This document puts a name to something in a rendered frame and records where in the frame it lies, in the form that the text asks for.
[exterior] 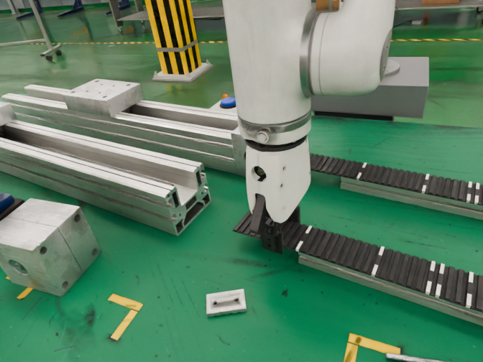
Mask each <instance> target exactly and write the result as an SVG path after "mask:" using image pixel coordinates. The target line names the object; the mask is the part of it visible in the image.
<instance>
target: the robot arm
mask: <svg viewBox="0 0 483 362"><path fill-rule="evenodd" d="M222 1H223V7H224V17H225V23H226V33H227V40H228V45H229V56H230V61H231V71H232V78H233V84H234V94H235V100H236V110H237V116H238V118H237V122H238V123H239V132H240V134H241V136H242V137H243V138H244V141H245V143H246V144H247V151H246V179H247V196H248V202H249V208H250V211H251V213H252V215H253V216H252V221H251V225H250V228H249V232H250V233H255V234H257V235H261V237H262V247H263V248H264V249H267V250H269V251H273V252H275V253H278V254H283V252H284V241H283V232H282V231H281V230H280V224H281V223H283V222H284V221H286V220H288V221H294V223H296V222H298V223H300V206H299V204H300V201H301V199H302V198H303V196H304V194H305V193H306V191H307V190H308V188H309V185H310V183H311V167H310V155H309V146H308V136H307V134H308V132H309V131H310V130H311V96H312V95H317V96H363V95H365V94H368V93H371V92H372V91H374V90H375V89H376V88H377V86H378V85H379V84H380V83H381V81H382V78H384V77H387V76H391V75H394V74H395V73H397V72H398V71H399V70H400V64H399V63H398V62H396V61H394V60H390V59H388V55H389V50H390V40H391V39H392V25H393V19H394V13H395V0H339V11H337V12H332V13H316V12H314V11H313V9H312V6H311V0H222ZM266 217H268V218H271V219H273V221H274V225H273V226H271V225H269V224H266V223H265V222H266Z"/></svg>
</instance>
